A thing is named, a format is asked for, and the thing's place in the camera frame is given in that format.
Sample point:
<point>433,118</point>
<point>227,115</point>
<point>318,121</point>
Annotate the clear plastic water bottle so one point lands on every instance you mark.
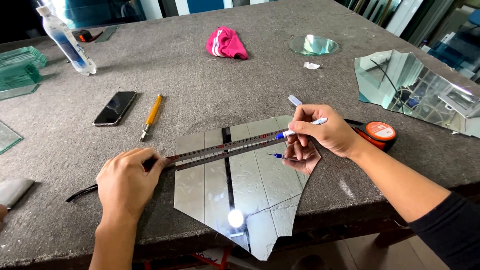
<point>65,39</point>

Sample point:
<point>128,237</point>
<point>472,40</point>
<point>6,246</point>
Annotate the stack of green glass sheets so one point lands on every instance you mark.
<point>18,67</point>

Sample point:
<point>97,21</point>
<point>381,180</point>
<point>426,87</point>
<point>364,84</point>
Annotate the blue and white marker pen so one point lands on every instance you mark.
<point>302,127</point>

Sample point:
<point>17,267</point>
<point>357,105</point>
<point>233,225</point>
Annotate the black smartphone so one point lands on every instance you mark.
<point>114,108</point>

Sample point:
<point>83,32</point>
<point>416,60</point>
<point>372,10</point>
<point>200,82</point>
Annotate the round glass disc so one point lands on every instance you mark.
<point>313,45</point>

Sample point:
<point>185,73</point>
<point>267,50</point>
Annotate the irregular mirror piece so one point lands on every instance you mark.
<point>240,191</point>

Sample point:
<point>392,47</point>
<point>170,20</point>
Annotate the grey glass shard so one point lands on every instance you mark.
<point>15,191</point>

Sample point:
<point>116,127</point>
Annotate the white marker cap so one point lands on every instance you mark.
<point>294,100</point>

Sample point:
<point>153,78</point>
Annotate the small black and orange tool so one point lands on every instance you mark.
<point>84,35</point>

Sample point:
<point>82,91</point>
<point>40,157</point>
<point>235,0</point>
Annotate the person's left hand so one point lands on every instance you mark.
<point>123,183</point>

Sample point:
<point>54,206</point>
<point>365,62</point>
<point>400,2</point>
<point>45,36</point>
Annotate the crumpled white paper scrap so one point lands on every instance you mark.
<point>311,65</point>

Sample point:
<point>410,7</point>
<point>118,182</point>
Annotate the orange and black tape measure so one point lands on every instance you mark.
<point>262,144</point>

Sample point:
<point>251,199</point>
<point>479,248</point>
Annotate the person's right hand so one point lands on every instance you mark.
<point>330,131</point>

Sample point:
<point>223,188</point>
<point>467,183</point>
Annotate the racks of glass panels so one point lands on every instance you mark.
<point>423,30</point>

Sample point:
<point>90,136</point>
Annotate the pink striped cloth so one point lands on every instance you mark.
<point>226,43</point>

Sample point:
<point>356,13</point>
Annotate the dark glass strip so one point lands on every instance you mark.
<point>107,33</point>

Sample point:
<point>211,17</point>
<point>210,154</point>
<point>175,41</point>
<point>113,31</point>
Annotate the large broken mirror piece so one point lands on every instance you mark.
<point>416,90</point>

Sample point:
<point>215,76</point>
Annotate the clear glass pane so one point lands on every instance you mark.
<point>7,137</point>

